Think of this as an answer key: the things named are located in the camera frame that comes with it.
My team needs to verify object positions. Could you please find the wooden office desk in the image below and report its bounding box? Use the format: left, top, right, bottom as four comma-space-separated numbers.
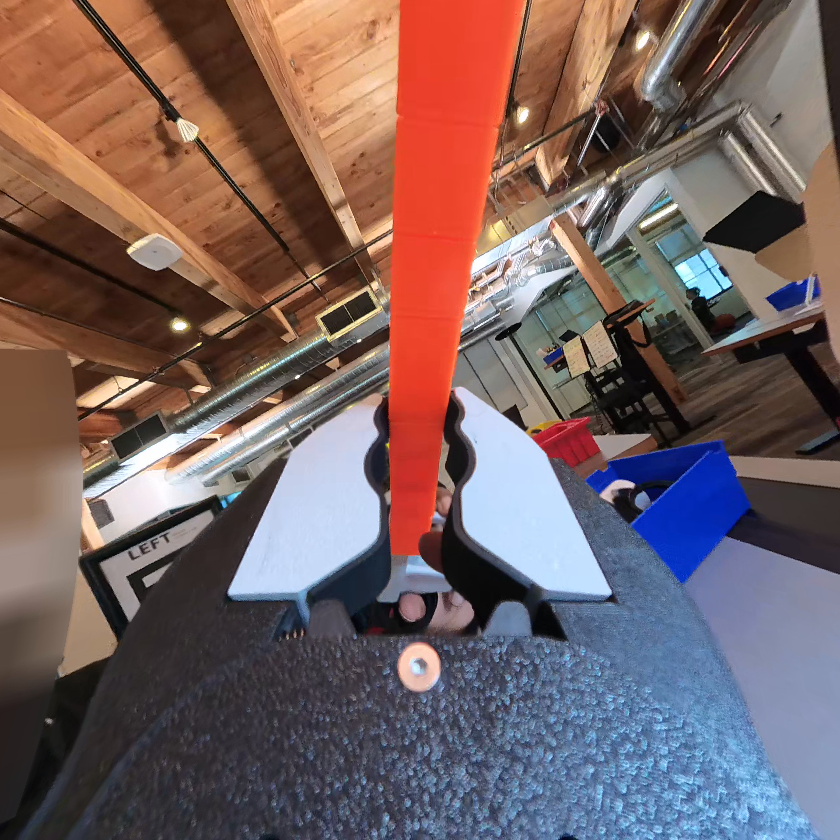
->
702, 308, 840, 455

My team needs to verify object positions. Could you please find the fiducial marker sign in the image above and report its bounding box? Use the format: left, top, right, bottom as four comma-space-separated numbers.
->
79, 495, 225, 639

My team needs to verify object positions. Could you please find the white ceiling access point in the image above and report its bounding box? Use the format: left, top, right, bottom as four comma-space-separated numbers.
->
126, 234, 183, 271

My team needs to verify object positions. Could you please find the person's dark clothing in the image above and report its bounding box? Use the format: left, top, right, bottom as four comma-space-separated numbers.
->
26, 656, 126, 815

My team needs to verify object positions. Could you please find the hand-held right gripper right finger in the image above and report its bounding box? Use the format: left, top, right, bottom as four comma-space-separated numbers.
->
440, 386, 614, 637

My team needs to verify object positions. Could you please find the orange tool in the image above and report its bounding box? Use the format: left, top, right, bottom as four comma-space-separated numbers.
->
387, 0, 528, 557

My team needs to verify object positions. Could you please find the blue plastic bin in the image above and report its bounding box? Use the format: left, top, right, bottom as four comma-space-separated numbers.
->
587, 441, 751, 584

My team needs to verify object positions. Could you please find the standing desk with paper sheets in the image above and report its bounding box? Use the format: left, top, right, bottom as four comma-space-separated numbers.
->
543, 301, 691, 434

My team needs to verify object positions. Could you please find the silver duct elbow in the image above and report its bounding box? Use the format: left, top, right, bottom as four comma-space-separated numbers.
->
640, 0, 708, 112

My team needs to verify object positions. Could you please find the black cable coil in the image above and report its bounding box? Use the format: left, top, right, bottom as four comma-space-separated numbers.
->
629, 479, 677, 521

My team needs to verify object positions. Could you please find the black flag panel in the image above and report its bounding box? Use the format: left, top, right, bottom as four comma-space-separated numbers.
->
703, 190, 809, 284

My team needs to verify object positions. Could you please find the ceiling vent grille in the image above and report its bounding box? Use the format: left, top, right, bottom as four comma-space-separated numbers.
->
316, 287, 383, 342
108, 412, 173, 464

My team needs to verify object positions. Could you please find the grey side table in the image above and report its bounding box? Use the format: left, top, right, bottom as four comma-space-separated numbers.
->
592, 433, 658, 462

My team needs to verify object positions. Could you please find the red storage tote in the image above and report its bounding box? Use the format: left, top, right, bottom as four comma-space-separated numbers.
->
533, 416, 601, 468

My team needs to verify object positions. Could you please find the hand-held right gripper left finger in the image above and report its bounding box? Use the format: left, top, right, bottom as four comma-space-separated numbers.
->
227, 394, 393, 636

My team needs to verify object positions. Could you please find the wooden support post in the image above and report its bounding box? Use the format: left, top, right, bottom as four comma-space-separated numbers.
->
550, 217, 688, 409

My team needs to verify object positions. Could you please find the blue bin with white label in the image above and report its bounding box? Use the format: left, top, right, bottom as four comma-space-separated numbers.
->
766, 279, 821, 312

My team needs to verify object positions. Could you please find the black floor lamp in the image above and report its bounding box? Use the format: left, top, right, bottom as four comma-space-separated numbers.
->
495, 322, 567, 422

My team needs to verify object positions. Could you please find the silver air duct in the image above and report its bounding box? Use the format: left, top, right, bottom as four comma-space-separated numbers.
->
82, 190, 618, 500

